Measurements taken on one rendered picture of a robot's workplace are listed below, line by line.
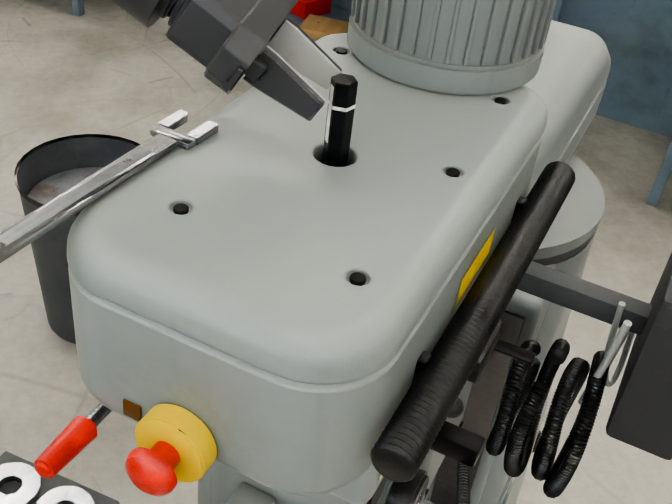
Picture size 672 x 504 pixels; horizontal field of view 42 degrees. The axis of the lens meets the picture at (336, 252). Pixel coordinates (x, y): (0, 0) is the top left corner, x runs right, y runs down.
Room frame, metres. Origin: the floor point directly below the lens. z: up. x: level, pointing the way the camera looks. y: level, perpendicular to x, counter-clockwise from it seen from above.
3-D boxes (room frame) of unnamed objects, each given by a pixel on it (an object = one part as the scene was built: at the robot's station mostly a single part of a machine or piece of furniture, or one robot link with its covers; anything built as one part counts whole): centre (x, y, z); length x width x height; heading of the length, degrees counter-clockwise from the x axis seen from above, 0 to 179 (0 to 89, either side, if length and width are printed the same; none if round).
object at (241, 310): (0.64, 0.01, 1.81); 0.47 x 0.26 x 0.16; 158
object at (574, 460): (0.80, -0.27, 1.45); 0.18 x 0.16 x 0.21; 158
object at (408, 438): (0.60, -0.14, 1.79); 0.45 x 0.04 x 0.04; 158
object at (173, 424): (0.41, 0.10, 1.76); 0.06 x 0.02 x 0.06; 68
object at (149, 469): (0.39, 0.11, 1.76); 0.04 x 0.03 x 0.04; 68
